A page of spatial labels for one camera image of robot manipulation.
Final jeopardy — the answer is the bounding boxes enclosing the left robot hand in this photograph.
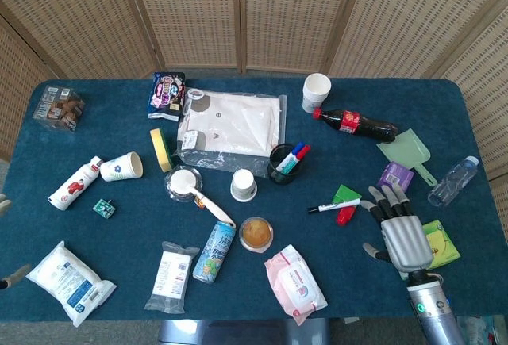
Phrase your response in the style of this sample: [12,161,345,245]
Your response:
[0,193,33,291]

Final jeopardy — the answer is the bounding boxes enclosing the yellow-green tissue pack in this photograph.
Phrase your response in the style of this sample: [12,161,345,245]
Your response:
[401,220,462,281]

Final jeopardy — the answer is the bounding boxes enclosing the white long-handled ladle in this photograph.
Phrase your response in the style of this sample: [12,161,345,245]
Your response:
[169,169,237,228]

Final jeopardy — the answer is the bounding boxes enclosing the white bottle red print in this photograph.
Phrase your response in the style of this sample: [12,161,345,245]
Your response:
[48,155,105,212]

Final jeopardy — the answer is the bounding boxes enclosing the white bag blue label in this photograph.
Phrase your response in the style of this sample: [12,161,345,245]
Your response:
[25,240,117,328]

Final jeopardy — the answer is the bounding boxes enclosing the small red plastic clip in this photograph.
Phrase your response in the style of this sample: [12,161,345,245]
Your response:
[335,205,357,228]

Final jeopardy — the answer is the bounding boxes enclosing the clear box of chocolates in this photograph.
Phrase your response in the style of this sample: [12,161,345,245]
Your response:
[32,85,87,133]

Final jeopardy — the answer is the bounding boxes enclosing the white pads in clear wrapper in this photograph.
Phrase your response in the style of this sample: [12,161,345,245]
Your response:
[143,240,201,315]

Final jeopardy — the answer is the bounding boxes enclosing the plain white paper cup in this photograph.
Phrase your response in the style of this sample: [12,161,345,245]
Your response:
[302,72,333,114]

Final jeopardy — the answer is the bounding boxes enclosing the light blue drink can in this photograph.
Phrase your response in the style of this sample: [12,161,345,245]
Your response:
[191,220,237,285]

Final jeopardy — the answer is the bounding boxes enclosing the black whiteboard marker pen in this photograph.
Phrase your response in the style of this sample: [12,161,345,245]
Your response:
[307,197,362,215]

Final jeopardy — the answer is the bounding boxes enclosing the blue table cloth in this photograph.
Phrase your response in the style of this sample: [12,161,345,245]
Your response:
[0,78,508,323]

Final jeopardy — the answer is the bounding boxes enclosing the black mesh pen holder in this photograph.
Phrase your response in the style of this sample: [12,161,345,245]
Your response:
[267,143,307,185]

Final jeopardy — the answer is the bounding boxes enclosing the pink wet wipes pack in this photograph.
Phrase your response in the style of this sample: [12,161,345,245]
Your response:
[264,243,329,327]

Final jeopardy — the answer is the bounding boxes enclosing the pale green plastic scoop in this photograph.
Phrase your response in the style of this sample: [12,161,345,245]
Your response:
[375,128,439,187]

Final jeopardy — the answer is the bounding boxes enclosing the purple blue snack bag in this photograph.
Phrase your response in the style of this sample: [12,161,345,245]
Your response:
[147,71,187,123]

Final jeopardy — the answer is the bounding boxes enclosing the small green box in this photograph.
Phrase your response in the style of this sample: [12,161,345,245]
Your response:
[331,184,363,205]

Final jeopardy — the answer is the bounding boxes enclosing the woven wooden folding screen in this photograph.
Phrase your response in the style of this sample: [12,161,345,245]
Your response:
[0,0,508,182]

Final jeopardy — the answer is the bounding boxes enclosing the cola bottle red label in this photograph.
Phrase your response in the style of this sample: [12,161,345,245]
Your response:
[312,107,399,144]

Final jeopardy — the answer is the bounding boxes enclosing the clear plastic water bottle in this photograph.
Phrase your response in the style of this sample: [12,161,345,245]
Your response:
[427,155,480,208]

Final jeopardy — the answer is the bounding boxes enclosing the clear bag with white cloth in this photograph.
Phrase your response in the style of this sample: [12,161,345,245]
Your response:
[173,87,287,179]

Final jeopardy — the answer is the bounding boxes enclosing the small purple box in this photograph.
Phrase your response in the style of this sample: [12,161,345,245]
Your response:
[376,160,415,195]

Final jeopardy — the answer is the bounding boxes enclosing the red-capped whiteboard marker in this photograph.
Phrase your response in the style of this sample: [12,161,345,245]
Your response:
[282,144,312,174]

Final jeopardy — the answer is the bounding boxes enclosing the dark robot base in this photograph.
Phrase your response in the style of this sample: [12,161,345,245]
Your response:
[157,317,331,345]

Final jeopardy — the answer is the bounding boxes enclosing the white paper cup grey print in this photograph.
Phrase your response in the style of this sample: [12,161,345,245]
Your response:
[229,168,258,203]

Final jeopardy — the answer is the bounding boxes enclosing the blue-capped whiteboard marker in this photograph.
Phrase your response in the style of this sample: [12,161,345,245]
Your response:
[275,141,306,173]

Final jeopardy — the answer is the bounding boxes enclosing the small green circuit board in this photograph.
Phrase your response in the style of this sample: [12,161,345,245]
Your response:
[92,198,117,219]

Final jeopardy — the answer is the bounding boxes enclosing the orange jelly cup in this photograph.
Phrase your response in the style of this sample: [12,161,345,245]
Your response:
[238,216,275,254]

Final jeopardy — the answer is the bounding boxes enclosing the yellow green sponge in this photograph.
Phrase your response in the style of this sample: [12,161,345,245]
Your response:
[149,128,175,174]

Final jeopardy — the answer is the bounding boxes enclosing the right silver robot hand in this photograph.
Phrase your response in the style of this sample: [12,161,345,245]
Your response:
[360,184,434,274]

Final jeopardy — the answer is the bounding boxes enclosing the paper cup blue flower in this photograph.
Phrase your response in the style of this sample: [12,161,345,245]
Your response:
[99,151,144,182]

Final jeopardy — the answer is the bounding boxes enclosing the clear plastic round lid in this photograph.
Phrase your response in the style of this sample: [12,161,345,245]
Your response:
[164,164,206,203]

